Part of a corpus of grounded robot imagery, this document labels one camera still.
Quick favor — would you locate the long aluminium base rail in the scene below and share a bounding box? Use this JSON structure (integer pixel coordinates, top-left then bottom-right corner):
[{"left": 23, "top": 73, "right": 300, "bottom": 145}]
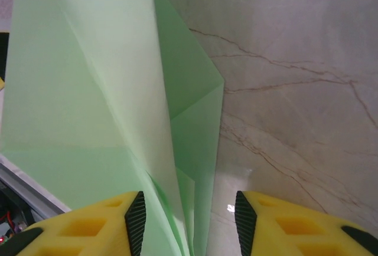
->
[{"left": 0, "top": 154, "right": 72, "bottom": 218}]

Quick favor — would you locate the light green cloth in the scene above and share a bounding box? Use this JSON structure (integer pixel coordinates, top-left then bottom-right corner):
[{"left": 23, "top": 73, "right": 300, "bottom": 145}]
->
[{"left": 0, "top": 0, "right": 225, "bottom": 256}]

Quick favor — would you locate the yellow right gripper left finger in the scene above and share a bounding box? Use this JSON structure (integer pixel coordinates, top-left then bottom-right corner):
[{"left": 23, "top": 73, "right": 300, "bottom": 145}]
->
[{"left": 16, "top": 190, "right": 146, "bottom": 256}]

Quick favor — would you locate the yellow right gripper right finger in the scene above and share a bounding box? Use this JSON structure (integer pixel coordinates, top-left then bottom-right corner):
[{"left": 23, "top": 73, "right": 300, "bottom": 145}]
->
[{"left": 234, "top": 190, "right": 378, "bottom": 256}]

